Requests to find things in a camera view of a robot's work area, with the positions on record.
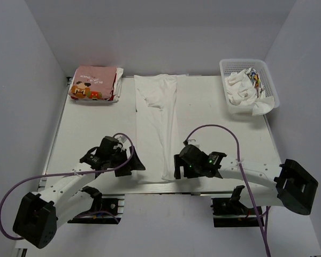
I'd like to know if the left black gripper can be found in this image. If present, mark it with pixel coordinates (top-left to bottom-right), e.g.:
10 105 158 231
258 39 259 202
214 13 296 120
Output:
108 146 146 177

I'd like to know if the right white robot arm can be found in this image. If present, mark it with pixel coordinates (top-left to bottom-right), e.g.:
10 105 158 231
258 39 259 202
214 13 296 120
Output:
174 145 318 215

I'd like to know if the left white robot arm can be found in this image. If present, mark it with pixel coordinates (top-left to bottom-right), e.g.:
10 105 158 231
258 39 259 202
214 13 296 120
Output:
13 136 146 249

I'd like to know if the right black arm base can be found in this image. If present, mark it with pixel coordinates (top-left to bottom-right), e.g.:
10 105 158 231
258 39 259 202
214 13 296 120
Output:
210 198 259 228

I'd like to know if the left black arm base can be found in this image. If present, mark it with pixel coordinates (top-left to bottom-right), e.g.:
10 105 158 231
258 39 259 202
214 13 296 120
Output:
68 195 125 225

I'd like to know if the pink folded t shirt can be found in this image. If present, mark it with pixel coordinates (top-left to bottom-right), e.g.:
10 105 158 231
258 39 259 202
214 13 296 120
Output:
68 66 117 101

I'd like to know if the crumpled white shirt in basket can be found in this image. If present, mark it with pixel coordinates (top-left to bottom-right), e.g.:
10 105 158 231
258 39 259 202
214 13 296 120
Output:
225 67 275 116

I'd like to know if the white plastic basket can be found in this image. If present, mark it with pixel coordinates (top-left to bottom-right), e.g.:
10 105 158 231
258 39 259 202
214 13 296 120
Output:
219 59 280 116

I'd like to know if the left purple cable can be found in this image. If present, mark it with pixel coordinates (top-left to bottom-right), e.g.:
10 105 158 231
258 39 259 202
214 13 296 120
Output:
0 133 136 240

